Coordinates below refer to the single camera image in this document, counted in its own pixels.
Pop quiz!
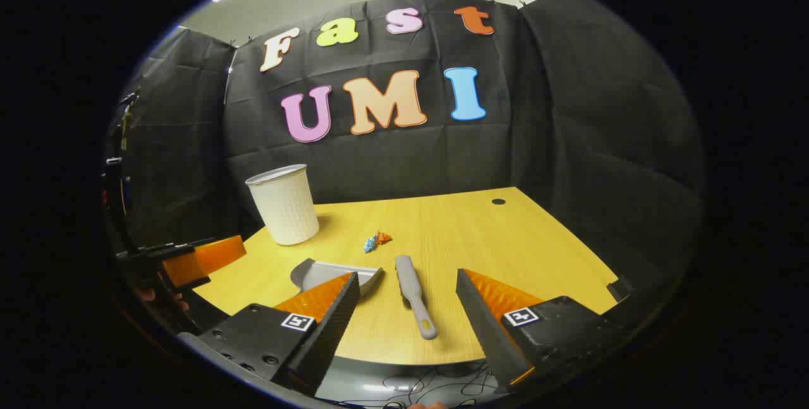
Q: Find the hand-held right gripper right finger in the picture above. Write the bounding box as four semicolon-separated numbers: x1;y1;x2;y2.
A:
455;268;626;394

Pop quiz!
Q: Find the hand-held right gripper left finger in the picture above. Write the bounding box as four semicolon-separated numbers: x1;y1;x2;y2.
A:
179;272;361;397

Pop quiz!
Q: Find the grey dustpan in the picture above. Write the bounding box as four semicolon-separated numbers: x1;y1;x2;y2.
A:
290;259;384;299

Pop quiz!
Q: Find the small grey broom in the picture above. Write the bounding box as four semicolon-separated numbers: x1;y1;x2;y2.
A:
394;255;439;341

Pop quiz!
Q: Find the white ribbed garbage bin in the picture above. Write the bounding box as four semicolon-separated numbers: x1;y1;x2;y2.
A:
245;164;320;247

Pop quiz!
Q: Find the wooden desktop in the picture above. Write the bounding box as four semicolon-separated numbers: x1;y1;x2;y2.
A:
193;186;633;367

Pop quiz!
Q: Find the black backdrop cloth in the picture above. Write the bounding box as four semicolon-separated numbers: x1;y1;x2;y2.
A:
109;0;706;296

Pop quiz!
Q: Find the tangle of black cables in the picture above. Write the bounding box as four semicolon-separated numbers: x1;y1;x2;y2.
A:
329;362;500;408

